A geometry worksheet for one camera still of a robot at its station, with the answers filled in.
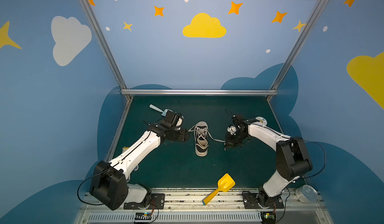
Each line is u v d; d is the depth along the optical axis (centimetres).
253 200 75
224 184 80
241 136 76
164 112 114
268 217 73
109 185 40
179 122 68
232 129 83
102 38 85
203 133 93
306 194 73
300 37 86
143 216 73
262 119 98
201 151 88
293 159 47
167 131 62
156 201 75
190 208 74
